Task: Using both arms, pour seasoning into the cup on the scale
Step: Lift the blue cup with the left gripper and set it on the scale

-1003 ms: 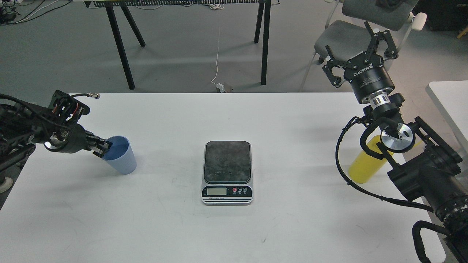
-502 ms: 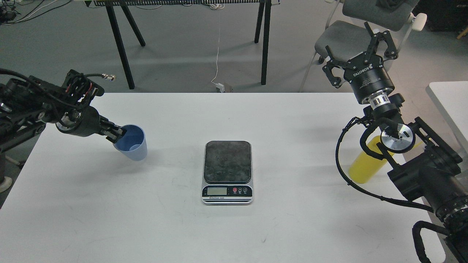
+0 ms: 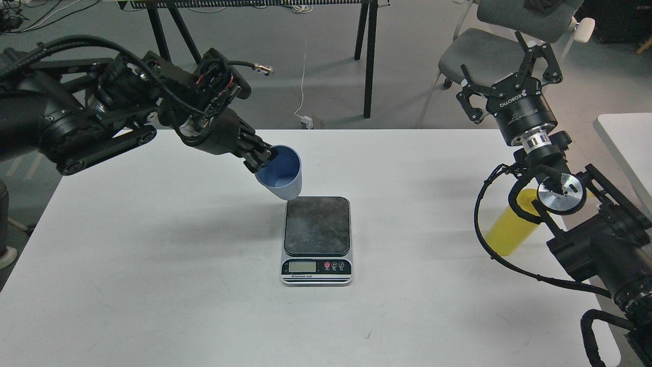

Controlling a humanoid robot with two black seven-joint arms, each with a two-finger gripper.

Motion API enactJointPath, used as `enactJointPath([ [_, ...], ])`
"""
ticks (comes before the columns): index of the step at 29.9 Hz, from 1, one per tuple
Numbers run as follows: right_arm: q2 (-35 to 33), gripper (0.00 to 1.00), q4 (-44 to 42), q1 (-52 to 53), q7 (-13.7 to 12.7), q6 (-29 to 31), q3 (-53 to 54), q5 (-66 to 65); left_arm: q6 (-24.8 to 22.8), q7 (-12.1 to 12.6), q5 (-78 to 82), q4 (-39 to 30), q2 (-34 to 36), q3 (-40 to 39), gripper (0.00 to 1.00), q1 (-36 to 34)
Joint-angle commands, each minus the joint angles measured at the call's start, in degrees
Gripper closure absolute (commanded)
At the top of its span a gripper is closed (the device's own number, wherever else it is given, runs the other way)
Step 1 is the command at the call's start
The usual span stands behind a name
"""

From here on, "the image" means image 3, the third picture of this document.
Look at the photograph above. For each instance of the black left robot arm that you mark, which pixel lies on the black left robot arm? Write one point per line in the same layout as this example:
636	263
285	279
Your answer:
81	100

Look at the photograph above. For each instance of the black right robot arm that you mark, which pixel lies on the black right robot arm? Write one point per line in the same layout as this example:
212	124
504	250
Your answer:
599	235

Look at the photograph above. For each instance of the black-legged background table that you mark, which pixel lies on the black-legged background table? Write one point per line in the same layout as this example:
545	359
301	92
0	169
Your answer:
273	34

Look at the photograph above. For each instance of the blue plastic cup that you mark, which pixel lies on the blue plastic cup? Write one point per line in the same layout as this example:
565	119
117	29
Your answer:
282	175

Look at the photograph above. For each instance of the white power plug on floor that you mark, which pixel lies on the white power plug on floor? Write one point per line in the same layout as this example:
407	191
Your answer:
311	122

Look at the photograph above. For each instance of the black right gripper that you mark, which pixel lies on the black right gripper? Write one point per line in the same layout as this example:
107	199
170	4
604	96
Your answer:
522	109

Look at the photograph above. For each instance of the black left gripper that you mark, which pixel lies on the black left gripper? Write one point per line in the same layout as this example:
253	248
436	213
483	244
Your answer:
229	133

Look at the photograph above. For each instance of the white side table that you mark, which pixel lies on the white side table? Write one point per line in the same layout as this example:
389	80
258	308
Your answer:
628	138

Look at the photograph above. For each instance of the grey office chair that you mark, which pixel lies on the grey office chair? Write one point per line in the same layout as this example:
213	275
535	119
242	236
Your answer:
493	56

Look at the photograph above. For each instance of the digital kitchen scale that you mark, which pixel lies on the digital kitchen scale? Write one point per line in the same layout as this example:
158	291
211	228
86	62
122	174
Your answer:
317	247

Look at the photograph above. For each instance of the yellow squeeze bottle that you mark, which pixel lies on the yellow squeeze bottle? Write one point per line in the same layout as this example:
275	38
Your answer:
510	231

